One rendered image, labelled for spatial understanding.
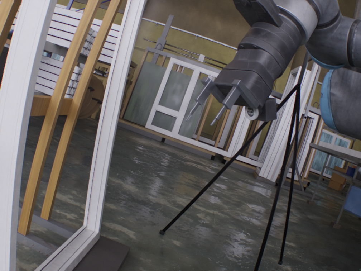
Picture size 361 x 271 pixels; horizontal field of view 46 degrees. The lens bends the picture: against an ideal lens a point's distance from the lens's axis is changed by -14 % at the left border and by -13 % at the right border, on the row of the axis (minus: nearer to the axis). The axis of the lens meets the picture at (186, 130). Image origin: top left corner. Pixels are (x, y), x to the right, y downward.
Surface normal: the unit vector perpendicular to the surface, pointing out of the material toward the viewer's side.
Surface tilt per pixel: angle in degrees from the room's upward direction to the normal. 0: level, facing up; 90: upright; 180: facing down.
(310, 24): 89
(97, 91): 75
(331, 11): 110
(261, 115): 114
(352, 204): 90
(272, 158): 90
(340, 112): 120
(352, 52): 130
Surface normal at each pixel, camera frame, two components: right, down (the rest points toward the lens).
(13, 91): -0.04, 0.04
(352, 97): -0.59, -0.01
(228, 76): -0.59, -0.61
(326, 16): 0.29, 0.67
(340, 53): -0.65, 0.61
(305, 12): 0.44, -0.01
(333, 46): -0.69, 0.41
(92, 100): -0.35, -0.35
